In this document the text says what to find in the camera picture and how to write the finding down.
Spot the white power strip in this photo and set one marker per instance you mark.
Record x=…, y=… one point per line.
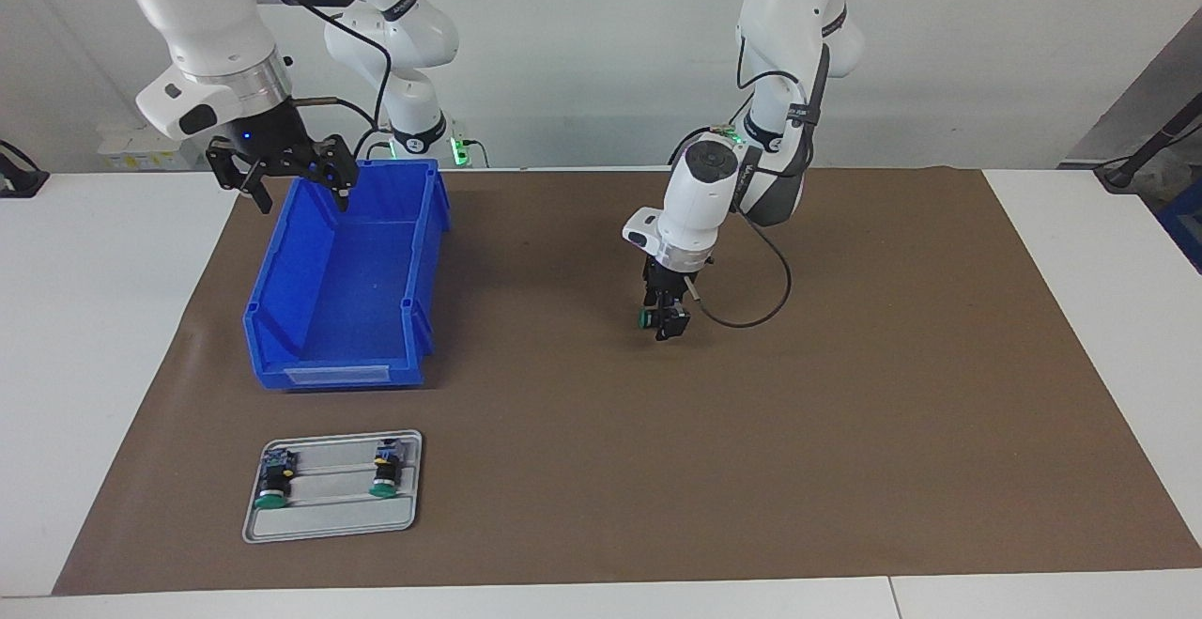
x=141, y=151

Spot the green lit base connector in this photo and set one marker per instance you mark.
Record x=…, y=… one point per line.
x=728, y=135
x=460, y=149

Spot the blue plastic storage bin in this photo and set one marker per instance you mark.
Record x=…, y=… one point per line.
x=347, y=290

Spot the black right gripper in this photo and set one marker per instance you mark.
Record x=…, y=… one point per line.
x=268, y=135

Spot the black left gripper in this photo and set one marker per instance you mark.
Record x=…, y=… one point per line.
x=669, y=281

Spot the black clamp mount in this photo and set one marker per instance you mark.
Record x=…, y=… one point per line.
x=19, y=182

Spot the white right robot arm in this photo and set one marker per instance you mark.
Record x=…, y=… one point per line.
x=207, y=8

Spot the green button with yellow block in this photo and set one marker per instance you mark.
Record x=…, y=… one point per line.
x=386, y=473

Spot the black stand pole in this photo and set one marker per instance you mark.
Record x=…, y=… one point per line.
x=1141, y=154

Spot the blue crate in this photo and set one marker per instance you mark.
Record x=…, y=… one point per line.
x=1188, y=220

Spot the brown table mat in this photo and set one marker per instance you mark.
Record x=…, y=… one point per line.
x=657, y=459

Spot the grey metal tray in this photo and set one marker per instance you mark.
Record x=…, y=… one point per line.
x=329, y=525

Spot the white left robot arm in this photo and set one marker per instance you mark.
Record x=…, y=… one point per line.
x=700, y=196

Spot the green push button switch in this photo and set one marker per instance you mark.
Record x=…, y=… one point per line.
x=644, y=318

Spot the green button with grey block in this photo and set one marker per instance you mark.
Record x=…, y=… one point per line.
x=274, y=483

